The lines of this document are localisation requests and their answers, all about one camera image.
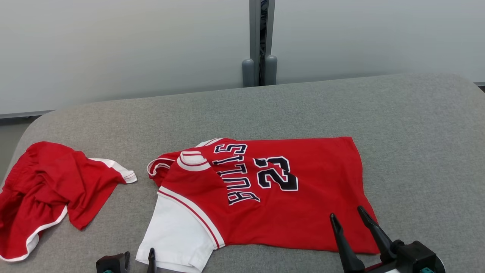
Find red shorts white trim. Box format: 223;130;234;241
0;141;138;263

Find grey cylindrical post foot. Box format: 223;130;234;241
242;58;255;88
264;55;278;85

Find grey partition post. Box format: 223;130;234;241
249;0;276;87

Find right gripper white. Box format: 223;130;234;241
330;206;403;273

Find red basketball jersey white sleeves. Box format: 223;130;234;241
136;136;380;273

